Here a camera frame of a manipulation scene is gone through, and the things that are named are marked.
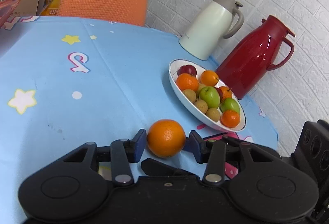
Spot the large orange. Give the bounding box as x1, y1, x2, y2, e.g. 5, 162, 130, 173
147, 119, 186, 158
200, 70, 219, 87

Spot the red plum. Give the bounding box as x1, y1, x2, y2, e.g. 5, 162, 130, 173
177, 64, 197, 77
215, 87, 223, 102

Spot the blue cartoon tablecloth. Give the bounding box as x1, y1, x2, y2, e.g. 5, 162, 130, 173
0, 15, 279, 223

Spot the red thermos jug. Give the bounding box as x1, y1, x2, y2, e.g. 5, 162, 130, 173
215, 15, 295, 100

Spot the white plate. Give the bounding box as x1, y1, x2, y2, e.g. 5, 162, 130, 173
168, 59, 247, 132

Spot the longan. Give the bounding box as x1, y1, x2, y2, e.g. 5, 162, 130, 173
196, 83, 206, 95
206, 108, 220, 122
193, 99, 208, 114
183, 89, 197, 103

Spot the mandarin on plate right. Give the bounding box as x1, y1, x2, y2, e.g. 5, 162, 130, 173
220, 86, 232, 102

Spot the green jujube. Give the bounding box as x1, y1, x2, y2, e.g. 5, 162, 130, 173
199, 86, 220, 109
219, 97, 240, 114

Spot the small mandarin front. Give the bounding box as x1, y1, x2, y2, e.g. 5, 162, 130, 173
220, 110, 240, 128

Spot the white thermos jug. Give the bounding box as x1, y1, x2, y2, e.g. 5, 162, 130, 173
179, 0, 244, 61

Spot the longan front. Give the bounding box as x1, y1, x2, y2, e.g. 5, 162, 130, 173
193, 99, 208, 114

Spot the pink glass bowl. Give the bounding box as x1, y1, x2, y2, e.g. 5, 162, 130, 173
0, 0, 21, 27

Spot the mandarin on plate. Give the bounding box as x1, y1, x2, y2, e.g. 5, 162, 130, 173
176, 73, 199, 91
220, 86, 232, 102

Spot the mandarin on plate left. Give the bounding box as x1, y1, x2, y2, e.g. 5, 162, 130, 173
176, 73, 199, 91

